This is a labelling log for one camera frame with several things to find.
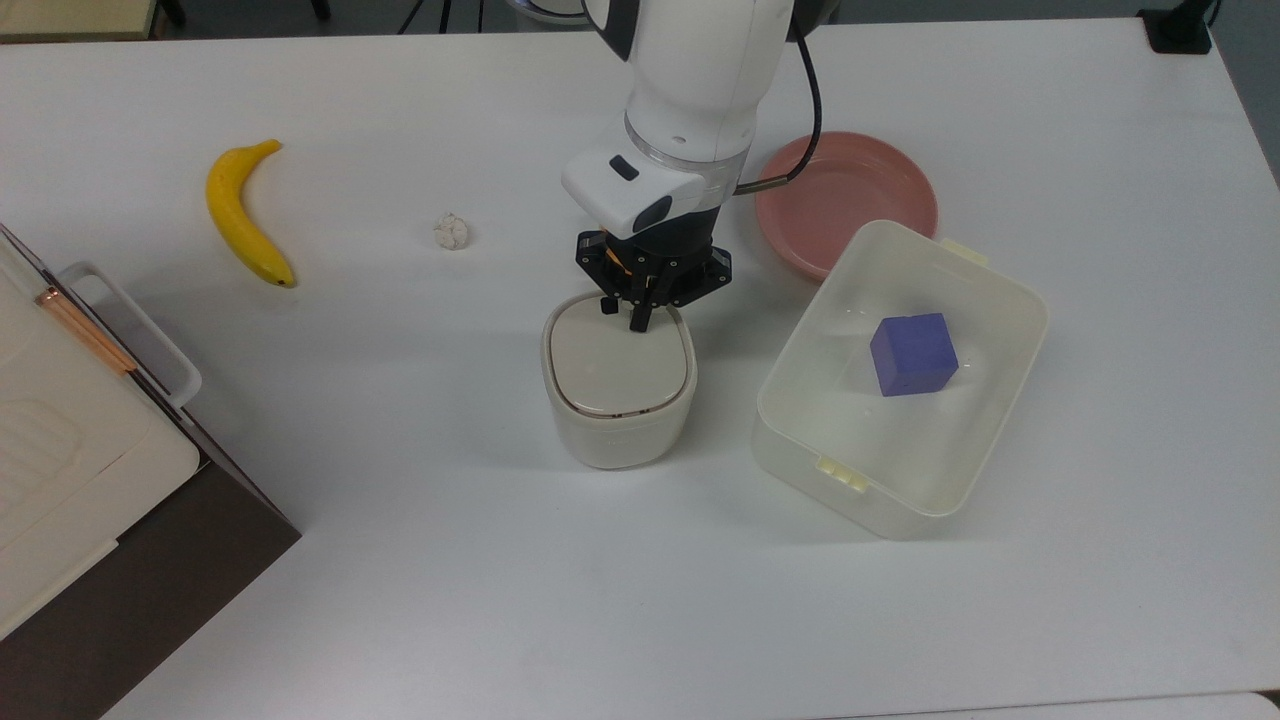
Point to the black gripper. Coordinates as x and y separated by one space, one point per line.
680 265

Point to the small cream trash can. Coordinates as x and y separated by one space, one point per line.
620 400

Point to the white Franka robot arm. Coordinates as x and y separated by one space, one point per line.
695 90

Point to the crumpled white paper ball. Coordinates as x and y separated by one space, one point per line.
452 231

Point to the pink plate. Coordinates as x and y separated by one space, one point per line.
860 195

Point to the translucent white plastic container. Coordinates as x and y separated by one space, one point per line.
840 470

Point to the purple cube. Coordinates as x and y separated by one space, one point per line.
912 355

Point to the yellow banana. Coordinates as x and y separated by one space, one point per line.
238 220

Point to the orange strip on cream box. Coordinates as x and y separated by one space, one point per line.
85 330

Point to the dark brown drawer cabinet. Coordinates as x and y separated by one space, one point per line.
150 600

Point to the black table clamp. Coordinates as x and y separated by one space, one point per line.
1178 30

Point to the wooden desk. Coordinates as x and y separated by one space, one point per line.
70 15

